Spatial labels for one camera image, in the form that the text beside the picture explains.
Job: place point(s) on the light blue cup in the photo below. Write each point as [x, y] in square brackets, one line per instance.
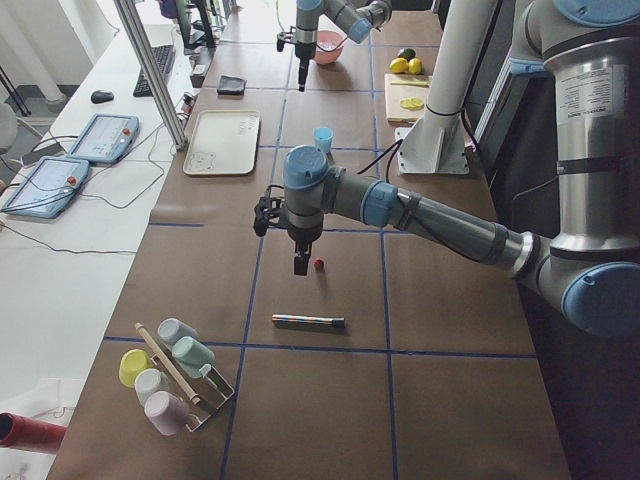
[323, 137]

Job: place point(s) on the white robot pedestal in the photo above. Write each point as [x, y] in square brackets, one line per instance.
[435, 142]

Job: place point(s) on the grey white cup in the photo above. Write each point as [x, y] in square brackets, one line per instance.
[150, 381]

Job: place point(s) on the wooden cutting board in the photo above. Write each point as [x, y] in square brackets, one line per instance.
[405, 96]

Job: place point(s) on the teach pendant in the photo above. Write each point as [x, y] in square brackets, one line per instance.
[48, 188]
[106, 139]

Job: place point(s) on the pink cup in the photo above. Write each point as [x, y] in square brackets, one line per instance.
[167, 412]

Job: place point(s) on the yellow plastic knife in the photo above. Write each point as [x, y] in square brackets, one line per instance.
[421, 84]

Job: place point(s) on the lemon slices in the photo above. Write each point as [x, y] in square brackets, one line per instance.
[411, 103]

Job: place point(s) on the computer mouse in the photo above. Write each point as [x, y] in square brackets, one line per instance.
[101, 96]

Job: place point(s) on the pale grey cup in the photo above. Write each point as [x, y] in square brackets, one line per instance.
[172, 330]

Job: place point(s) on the far teach pendant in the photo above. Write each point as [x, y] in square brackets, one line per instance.
[106, 139]

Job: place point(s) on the yellow lemon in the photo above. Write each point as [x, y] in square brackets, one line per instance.
[415, 66]
[399, 65]

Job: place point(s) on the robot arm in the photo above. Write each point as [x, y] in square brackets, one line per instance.
[354, 18]
[567, 198]

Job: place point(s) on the aluminium frame post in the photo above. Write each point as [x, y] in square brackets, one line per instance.
[142, 48]

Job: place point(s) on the steel muddler black tip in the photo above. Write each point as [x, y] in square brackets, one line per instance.
[309, 321]

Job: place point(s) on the mint green cup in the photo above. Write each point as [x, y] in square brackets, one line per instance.
[191, 355]

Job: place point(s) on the pink bowl of ice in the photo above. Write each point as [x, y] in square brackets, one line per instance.
[329, 47]

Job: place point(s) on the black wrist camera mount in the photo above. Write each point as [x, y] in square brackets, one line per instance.
[284, 38]

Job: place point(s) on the near teach pendant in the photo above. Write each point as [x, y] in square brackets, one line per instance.
[48, 188]

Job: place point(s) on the cream bear tray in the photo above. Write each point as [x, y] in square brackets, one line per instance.
[223, 143]

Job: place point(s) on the folded grey cloth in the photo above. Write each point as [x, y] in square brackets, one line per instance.
[231, 86]

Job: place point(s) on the white wire cup rack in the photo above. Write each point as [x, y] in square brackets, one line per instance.
[205, 396]

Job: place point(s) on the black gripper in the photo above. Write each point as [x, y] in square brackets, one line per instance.
[303, 50]
[303, 235]

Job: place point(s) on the yellow cup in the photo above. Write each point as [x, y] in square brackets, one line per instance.
[132, 363]

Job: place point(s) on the red cylinder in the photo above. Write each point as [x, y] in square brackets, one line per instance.
[28, 434]

